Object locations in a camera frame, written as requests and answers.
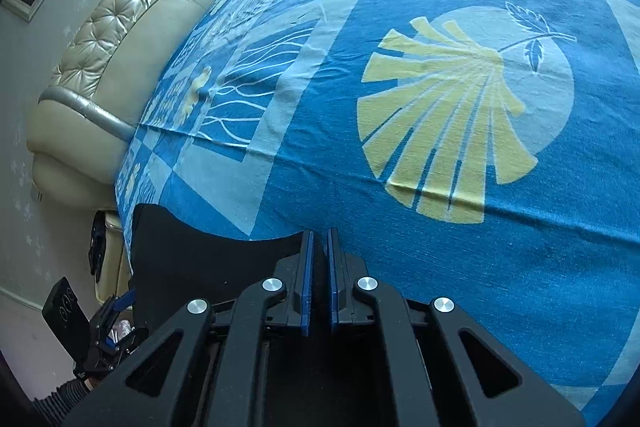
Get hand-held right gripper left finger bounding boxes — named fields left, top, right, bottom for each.
left=65, top=229, right=316, bottom=427

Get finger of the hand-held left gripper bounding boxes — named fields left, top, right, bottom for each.
left=89, top=211, right=109, bottom=284
left=100, top=289, right=137, bottom=324

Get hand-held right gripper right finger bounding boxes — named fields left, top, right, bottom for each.
left=326, top=227, right=586, bottom=427

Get black pants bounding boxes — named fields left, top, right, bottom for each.
left=129, top=203, right=307, bottom=344

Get person's left forearm striped sleeve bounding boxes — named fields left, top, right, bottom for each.
left=32, top=377, right=103, bottom=427

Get blue printed bedsheet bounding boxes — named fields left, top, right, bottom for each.
left=114, top=0, right=640, bottom=427

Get cream tufted leather headboard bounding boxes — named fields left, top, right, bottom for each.
left=27, top=0, right=301, bottom=214

